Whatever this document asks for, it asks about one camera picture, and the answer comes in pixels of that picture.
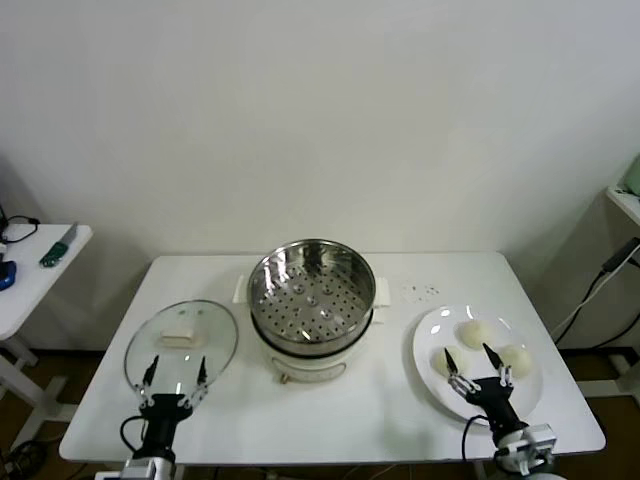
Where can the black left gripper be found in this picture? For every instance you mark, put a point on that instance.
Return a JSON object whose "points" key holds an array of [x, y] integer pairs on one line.
{"points": [[165, 412]]}

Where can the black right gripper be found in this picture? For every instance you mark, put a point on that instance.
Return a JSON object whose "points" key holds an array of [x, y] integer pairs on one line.
{"points": [[492, 400]]}

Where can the white steamed baozi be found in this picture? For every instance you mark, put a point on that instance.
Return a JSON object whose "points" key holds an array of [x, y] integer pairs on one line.
{"points": [[440, 362], [517, 361], [475, 334]]}

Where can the round glass pot lid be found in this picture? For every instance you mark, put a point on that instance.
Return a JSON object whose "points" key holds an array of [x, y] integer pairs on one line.
{"points": [[177, 336]]}

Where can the stainless steel steamer basket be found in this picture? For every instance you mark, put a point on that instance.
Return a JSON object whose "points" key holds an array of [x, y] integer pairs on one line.
{"points": [[310, 300]]}

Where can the round white plate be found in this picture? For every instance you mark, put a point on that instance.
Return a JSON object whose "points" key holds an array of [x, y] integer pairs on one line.
{"points": [[440, 400]]}

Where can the white electric cooking pot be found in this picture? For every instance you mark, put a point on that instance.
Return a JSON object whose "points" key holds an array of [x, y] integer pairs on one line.
{"points": [[310, 365]]}

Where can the white side table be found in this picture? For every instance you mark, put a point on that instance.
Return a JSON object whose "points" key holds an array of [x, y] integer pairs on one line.
{"points": [[45, 290]]}

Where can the black power adapter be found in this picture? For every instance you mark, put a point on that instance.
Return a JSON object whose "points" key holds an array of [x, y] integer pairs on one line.
{"points": [[620, 255]]}

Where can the blue computer mouse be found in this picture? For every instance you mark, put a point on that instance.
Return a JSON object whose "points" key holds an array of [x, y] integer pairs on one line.
{"points": [[7, 275]]}

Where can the white table with shelf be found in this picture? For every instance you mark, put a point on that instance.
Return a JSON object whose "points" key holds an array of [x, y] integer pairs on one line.
{"points": [[625, 200]]}

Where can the pale green appliance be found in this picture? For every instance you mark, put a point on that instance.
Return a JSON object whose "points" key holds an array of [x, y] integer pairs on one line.
{"points": [[634, 175]]}

